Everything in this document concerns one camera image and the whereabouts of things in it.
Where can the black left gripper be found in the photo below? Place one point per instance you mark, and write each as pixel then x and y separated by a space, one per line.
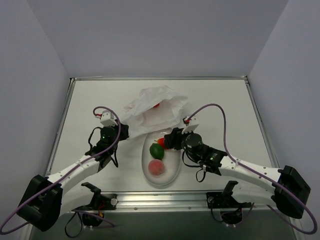
pixel 123 131

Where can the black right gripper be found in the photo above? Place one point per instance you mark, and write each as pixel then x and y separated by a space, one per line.
pixel 171 140

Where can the red fake fruit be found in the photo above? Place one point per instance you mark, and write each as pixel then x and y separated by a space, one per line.
pixel 161 142

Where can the green fake lime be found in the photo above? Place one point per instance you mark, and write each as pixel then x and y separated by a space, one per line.
pixel 157 151

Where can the pink fake fruit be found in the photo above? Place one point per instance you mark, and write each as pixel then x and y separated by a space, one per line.
pixel 156 167

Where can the white plastic bag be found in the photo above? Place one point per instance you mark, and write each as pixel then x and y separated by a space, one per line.
pixel 142 118

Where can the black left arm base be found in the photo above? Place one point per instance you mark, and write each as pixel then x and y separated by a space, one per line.
pixel 91 214

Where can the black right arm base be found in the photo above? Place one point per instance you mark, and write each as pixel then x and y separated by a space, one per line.
pixel 225 200

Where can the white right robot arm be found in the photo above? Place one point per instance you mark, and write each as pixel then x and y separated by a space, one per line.
pixel 284 187

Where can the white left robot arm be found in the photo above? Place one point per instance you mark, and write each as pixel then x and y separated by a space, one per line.
pixel 47 198

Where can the white oval plate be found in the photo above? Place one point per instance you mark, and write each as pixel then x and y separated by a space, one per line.
pixel 171 160

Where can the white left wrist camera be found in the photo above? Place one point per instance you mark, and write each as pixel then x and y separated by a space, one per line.
pixel 108 119

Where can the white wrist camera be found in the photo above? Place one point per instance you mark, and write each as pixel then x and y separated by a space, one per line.
pixel 189 124
pixel 108 119

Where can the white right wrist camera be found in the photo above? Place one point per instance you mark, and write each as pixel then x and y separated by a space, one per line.
pixel 189 124

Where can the aluminium front rail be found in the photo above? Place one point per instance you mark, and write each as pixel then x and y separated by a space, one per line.
pixel 160 201

